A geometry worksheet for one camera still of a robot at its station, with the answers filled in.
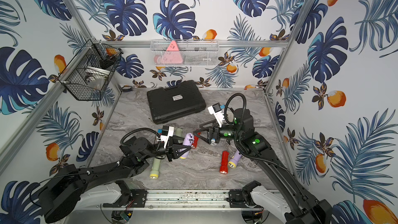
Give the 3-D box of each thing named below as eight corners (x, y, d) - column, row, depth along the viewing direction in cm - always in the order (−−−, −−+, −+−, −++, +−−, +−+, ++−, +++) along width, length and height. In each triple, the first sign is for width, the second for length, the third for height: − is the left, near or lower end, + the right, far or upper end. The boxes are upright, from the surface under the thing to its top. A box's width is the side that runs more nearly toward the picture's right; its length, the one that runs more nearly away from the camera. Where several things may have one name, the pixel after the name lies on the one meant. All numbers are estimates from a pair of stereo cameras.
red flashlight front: (219, 173, 84) (219, 171, 82) (221, 152, 92) (222, 150, 90) (226, 174, 84) (227, 173, 82) (228, 153, 91) (229, 151, 89)
